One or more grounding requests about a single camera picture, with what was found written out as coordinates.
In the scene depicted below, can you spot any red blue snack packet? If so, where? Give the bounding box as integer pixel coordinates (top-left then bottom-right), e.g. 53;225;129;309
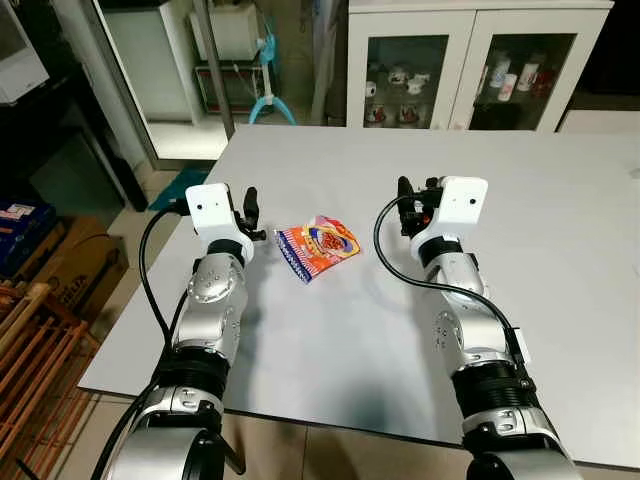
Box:
274;216;361;285

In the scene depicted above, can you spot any grey metal pole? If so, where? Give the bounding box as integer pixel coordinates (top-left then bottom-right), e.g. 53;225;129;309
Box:
194;0;237;139

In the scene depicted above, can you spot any white paper cup red print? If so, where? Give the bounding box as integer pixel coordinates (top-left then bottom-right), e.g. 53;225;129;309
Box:
497;72;519;102

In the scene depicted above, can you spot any brown cardboard box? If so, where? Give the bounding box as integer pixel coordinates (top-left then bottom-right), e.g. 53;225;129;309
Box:
30;215;129;323

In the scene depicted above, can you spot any tall white red cup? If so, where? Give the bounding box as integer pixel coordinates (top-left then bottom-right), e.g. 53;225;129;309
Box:
517;62;541;92

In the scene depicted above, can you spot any white plastic canister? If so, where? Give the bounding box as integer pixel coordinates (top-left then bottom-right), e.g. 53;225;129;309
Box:
190;0;267;61

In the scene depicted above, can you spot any white glass door cabinet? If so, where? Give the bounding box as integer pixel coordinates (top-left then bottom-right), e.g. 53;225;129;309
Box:
347;0;614;133

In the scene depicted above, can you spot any blue printed box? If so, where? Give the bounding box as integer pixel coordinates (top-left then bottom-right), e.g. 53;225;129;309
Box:
0;200;57;277

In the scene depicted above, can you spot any black table leg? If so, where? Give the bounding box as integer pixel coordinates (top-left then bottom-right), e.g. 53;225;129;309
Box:
221;440;247;477

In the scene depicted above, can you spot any orange wooden rack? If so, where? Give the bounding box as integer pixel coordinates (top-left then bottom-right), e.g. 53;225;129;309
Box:
0;280;101;480

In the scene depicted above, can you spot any white appliance with dark window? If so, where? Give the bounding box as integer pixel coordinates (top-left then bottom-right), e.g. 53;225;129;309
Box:
0;0;50;106

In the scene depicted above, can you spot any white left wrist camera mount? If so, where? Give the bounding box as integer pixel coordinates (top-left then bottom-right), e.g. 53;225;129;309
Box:
186;183;257;264

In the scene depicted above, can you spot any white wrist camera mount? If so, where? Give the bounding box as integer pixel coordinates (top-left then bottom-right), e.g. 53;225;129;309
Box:
186;183;257;264
412;177;489;263

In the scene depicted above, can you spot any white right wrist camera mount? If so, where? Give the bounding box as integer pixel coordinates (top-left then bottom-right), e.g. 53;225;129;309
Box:
412;177;489;263

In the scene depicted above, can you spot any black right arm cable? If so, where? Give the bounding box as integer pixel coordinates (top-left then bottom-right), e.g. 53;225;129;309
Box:
373;192;523;353

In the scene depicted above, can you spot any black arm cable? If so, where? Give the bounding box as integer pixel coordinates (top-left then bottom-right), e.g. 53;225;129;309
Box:
373;192;523;353
139;198;193;346

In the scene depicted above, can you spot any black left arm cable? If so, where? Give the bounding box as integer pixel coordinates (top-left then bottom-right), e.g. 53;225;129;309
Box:
139;198;193;346

